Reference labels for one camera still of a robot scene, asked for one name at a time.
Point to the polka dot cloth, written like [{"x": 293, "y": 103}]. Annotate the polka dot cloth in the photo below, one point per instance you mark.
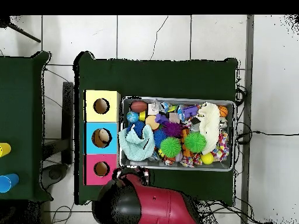
[{"x": 189, "y": 161}]

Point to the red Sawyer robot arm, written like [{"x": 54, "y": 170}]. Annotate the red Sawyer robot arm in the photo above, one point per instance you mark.
[{"x": 158, "y": 205}]

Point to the wooden box with three holes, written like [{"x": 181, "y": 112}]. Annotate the wooden box with three holes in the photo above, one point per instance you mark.
[{"x": 112, "y": 98}]

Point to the blue spiky rubber ball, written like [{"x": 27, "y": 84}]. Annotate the blue spiky rubber ball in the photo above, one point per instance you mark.
[
  {"x": 139, "y": 127},
  {"x": 158, "y": 137}
]

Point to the globe print ball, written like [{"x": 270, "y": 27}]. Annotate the globe print ball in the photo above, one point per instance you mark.
[{"x": 132, "y": 117}]

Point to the brown toy football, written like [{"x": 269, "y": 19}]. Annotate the brown toy football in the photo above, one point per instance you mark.
[{"x": 139, "y": 106}]

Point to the purple spiky rubber ball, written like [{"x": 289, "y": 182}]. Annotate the purple spiky rubber ball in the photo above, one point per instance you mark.
[{"x": 172, "y": 129}]

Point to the mint knitted cloth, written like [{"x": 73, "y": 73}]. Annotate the mint knitted cloth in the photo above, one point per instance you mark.
[{"x": 135, "y": 149}]

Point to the green spiky rubber ball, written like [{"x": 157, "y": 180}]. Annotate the green spiky rubber ball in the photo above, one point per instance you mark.
[
  {"x": 195, "y": 142},
  {"x": 170, "y": 147}
]

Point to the purple toy building brick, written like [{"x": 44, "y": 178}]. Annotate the purple toy building brick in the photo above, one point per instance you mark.
[{"x": 189, "y": 111}]

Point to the dark green table cloth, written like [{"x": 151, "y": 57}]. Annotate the dark green table cloth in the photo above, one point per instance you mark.
[
  {"x": 21, "y": 105},
  {"x": 163, "y": 79}
]

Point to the cream knitted cloth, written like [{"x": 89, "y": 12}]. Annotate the cream knitted cloth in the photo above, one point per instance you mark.
[{"x": 210, "y": 126}]

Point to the black upright panel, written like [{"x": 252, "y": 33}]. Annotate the black upright panel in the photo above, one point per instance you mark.
[{"x": 68, "y": 121}]

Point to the grey stand foot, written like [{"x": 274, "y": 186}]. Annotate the grey stand foot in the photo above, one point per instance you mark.
[{"x": 55, "y": 173}]

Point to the yellow cup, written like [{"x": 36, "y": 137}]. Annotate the yellow cup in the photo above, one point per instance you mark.
[{"x": 4, "y": 149}]

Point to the blue cup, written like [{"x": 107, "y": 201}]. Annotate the blue cup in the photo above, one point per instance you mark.
[{"x": 8, "y": 183}]

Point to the black tripod leg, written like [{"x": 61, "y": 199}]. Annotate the black tripod leg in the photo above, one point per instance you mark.
[{"x": 23, "y": 32}]

